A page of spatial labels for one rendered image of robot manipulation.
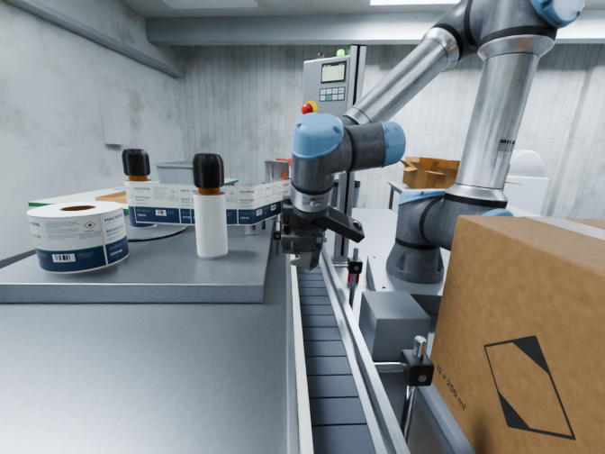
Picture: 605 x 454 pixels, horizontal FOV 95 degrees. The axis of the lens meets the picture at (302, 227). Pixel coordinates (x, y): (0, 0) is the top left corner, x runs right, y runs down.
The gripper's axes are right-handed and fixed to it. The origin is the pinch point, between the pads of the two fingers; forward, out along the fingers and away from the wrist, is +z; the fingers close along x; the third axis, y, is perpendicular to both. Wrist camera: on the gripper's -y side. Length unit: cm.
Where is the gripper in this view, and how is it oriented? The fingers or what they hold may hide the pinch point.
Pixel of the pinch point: (311, 265)
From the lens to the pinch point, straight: 66.6
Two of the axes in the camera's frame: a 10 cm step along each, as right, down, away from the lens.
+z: -0.6, 7.0, 7.1
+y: -10.0, -0.2, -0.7
